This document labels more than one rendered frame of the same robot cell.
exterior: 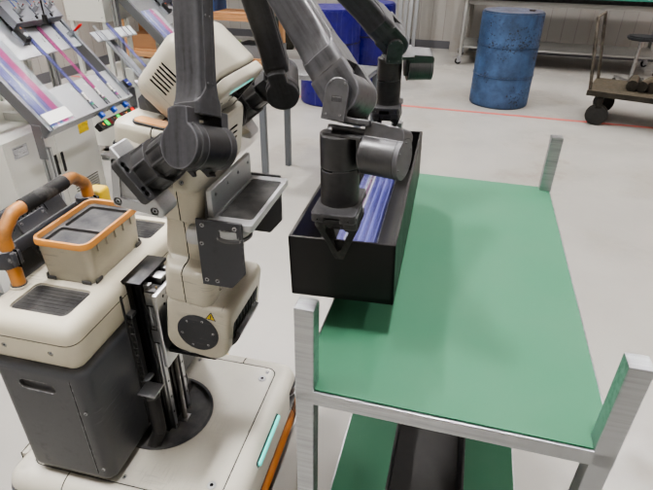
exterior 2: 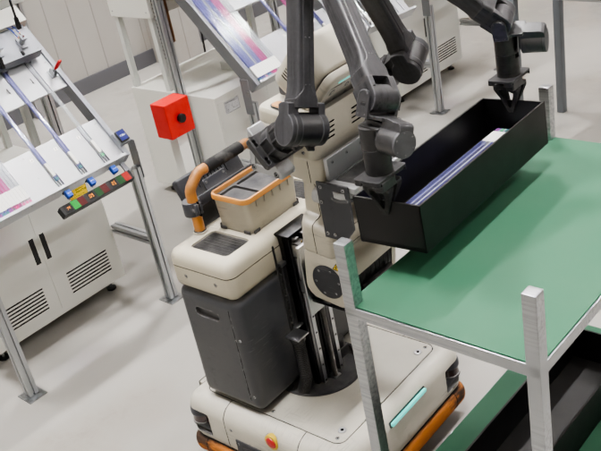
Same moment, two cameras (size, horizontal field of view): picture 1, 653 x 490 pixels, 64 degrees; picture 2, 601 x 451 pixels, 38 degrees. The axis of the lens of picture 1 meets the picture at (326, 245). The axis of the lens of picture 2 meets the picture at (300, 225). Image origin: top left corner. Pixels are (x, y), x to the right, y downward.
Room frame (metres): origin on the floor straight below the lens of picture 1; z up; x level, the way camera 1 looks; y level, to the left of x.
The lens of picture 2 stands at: (-0.77, -0.72, 1.96)
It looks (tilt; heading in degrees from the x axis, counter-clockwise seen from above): 28 degrees down; 32
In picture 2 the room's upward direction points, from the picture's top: 12 degrees counter-clockwise
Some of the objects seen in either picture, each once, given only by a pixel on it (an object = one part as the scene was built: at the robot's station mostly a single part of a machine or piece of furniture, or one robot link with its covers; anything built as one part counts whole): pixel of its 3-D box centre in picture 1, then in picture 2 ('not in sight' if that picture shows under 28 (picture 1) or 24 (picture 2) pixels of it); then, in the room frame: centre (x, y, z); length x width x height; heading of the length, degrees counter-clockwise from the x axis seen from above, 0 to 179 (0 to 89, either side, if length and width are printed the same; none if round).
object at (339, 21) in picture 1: (348, 50); not in sight; (6.04, -0.21, 0.48); 1.30 x 0.80 x 0.96; 156
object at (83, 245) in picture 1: (91, 239); (256, 197); (1.13, 0.59, 0.87); 0.23 x 0.15 x 0.11; 167
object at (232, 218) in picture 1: (239, 215); (361, 180); (1.04, 0.20, 0.99); 0.28 x 0.16 x 0.22; 167
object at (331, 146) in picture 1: (343, 150); (375, 136); (0.70, -0.02, 1.28); 0.07 x 0.06 x 0.07; 61
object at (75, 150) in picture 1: (17, 169); (232, 123); (2.90, 1.87, 0.31); 0.70 x 0.65 x 0.62; 166
